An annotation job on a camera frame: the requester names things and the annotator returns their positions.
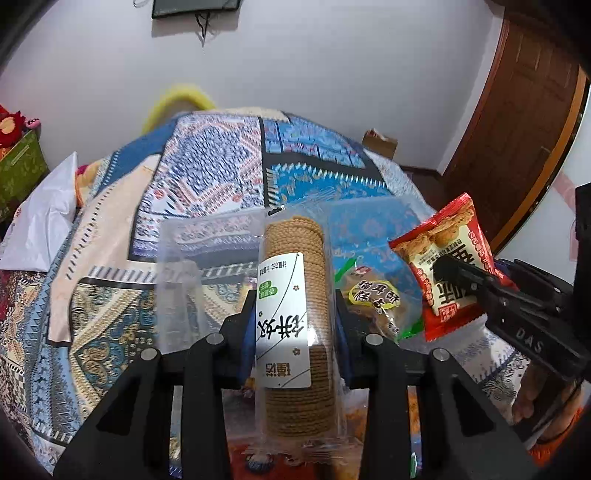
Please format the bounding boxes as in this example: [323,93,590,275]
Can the green-edged pastry packet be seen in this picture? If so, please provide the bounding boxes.
[333,258,426,340]

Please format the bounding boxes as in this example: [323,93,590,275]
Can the red white snack packet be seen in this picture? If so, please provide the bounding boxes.
[389,193,513,342]

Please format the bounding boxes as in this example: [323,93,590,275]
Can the green storage box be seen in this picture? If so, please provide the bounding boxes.
[0,129,49,223]

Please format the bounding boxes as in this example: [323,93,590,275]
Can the person's right hand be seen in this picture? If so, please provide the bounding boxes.
[514,364,583,445]

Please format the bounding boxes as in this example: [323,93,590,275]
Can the yellow foam tube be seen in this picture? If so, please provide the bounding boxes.
[142,84,218,134]

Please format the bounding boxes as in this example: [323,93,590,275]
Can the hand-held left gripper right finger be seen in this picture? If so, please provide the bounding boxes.
[335,291,540,480]

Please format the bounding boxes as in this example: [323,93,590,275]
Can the orange printed cloth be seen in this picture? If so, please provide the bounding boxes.
[75,161,101,206]

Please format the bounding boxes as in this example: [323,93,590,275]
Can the red plush toy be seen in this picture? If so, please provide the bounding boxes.
[0,105,42,148]

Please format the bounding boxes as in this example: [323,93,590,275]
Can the small black wall monitor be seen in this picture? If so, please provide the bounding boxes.
[152,0,243,20]

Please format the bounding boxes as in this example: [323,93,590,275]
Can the clear plastic container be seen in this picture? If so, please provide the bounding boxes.
[154,196,444,480]

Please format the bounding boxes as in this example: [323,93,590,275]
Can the patchwork printed blanket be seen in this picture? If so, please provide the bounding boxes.
[0,108,525,480]

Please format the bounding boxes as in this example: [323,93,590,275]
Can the cardboard box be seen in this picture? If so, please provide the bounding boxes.
[362,129,399,160]

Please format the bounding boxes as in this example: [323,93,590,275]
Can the white plastic bag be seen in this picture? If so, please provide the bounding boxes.
[0,151,80,271]

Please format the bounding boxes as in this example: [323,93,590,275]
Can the black monitor cable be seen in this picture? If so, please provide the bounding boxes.
[194,13,212,47]

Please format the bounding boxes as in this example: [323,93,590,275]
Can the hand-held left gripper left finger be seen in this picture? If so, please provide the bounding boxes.
[53,288,259,480]

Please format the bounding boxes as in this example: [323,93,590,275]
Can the white wardrobe sliding door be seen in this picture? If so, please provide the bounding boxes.
[547,83,591,217]

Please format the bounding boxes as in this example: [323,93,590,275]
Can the brown wooden door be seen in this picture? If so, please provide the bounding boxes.
[442,18,588,254]

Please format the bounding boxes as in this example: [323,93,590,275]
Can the round biscuit pack white label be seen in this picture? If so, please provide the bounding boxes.
[254,208,356,462]

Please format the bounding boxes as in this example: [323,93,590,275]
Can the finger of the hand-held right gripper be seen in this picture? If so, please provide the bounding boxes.
[434,255,550,324]
[496,260,573,315]

